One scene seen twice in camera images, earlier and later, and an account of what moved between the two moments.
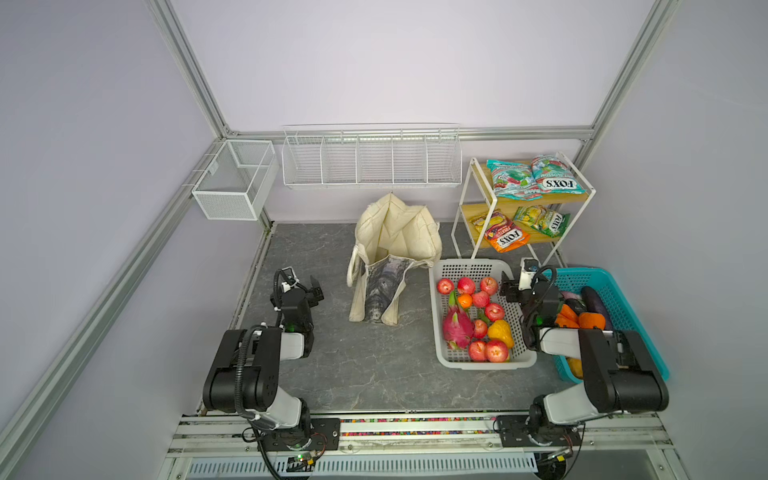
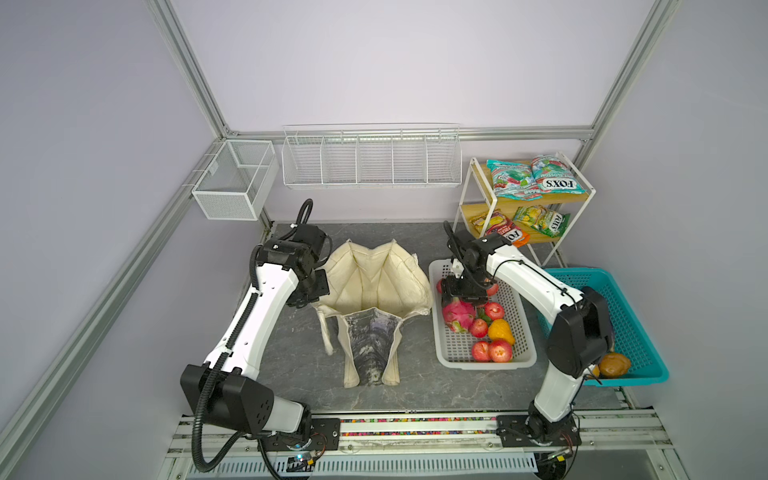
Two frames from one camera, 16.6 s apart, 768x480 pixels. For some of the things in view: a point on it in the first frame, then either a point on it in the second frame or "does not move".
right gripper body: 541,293 -> 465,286
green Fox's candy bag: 543,219 does not move
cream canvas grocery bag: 391,239 -> 371,291
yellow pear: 501,330 does not move
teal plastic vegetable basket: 623,315 does not move
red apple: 495,351 does not move
